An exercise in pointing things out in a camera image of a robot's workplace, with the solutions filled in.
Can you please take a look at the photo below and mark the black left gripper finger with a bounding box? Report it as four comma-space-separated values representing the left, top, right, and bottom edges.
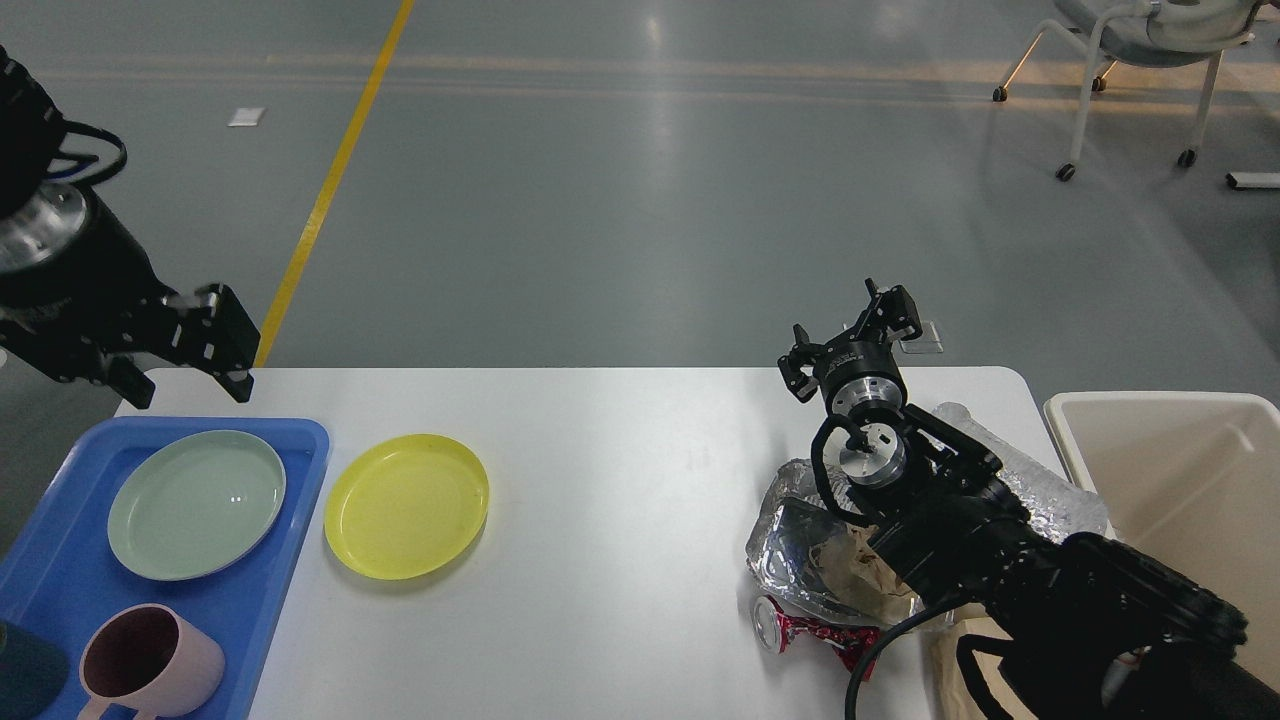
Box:
100, 355, 156, 410
160, 284, 260, 404

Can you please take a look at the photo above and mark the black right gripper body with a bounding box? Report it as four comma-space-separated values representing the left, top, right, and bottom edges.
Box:
814, 340, 909, 416

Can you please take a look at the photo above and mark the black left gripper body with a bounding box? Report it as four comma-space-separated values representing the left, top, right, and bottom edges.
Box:
1, 183, 172, 383

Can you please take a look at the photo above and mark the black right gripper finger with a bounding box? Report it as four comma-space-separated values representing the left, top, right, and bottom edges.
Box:
852, 278, 924, 346
778, 324, 826, 404

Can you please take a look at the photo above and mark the yellow plastic plate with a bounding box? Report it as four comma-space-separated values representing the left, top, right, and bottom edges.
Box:
324, 434, 492, 582

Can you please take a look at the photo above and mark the pink mug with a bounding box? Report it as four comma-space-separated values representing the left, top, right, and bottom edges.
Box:
76, 603, 227, 719

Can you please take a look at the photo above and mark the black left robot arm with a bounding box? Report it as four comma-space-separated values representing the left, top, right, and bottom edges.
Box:
1, 55, 260, 409

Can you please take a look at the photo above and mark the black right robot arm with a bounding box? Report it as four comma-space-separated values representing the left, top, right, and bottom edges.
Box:
777, 281, 1277, 719

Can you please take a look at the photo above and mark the floor outlet plate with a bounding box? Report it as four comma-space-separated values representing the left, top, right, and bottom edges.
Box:
899, 320, 945, 355

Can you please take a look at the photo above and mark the pale green plate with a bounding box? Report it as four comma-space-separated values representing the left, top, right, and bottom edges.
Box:
106, 430, 287, 582

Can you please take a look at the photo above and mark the crumpled silver foil wrapper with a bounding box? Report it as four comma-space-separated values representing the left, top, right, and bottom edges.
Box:
745, 457, 924, 628

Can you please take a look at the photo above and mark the blue plastic tray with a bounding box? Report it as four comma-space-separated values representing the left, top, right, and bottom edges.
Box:
1, 416, 330, 719

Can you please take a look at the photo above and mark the crushed red can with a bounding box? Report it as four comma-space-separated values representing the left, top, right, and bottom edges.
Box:
750, 594, 882, 673

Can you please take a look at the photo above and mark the brown paper bag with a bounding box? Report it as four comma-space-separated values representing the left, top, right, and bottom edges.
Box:
931, 603, 1036, 719

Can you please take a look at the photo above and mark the beige plastic bin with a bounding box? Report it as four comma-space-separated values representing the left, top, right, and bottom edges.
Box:
1044, 391, 1279, 685

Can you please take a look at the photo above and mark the white office chair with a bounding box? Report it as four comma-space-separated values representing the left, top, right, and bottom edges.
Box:
992, 1, 1263, 183

